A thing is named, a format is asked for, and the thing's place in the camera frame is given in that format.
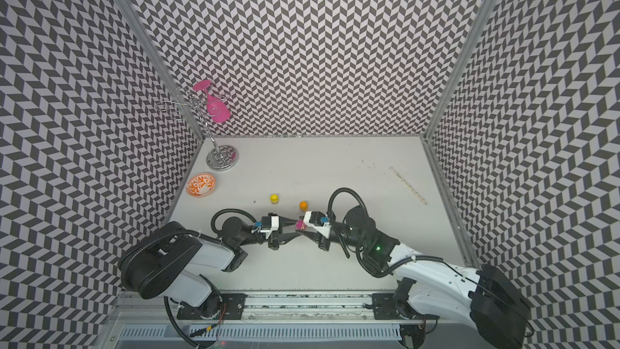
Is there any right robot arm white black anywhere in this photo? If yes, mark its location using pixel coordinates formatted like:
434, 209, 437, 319
296, 206, 533, 348

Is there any orange patterned ceramic bowl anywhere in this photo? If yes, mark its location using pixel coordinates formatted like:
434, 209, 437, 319
186, 173, 216, 198

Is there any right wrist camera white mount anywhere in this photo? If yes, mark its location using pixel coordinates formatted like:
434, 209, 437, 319
303, 211, 331, 239

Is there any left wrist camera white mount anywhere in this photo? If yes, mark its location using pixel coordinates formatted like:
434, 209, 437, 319
254, 213, 280, 240

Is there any aluminium corner post left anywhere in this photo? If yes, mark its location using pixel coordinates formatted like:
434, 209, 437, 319
113, 0, 204, 142

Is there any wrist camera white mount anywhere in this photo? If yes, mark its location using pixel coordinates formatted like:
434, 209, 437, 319
303, 211, 331, 239
254, 213, 280, 240

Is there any pink plastic wine glass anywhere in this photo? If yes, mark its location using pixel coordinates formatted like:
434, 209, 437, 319
193, 79, 232, 124

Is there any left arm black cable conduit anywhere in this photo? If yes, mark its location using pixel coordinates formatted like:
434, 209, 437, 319
210, 207, 258, 236

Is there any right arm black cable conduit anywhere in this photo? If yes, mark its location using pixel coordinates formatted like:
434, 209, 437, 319
326, 187, 365, 259

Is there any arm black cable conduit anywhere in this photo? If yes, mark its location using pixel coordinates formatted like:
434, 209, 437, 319
210, 207, 258, 236
326, 187, 365, 259

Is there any aluminium corner post right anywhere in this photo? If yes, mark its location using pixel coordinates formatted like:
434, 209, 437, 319
423, 0, 498, 142

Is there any chrome glass holder stand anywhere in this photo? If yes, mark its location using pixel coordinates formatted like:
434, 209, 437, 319
166, 87, 239, 171

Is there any pink paint jar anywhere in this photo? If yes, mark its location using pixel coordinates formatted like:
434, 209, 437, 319
295, 220, 307, 230

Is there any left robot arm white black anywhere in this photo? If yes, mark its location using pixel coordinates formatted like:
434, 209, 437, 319
119, 209, 299, 316

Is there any aluminium corner post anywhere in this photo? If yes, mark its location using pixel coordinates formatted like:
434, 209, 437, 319
113, 0, 204, 142
423, 0, 498, 142

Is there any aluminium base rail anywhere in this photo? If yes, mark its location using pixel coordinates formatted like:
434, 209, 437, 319
103, 289, 514, 326

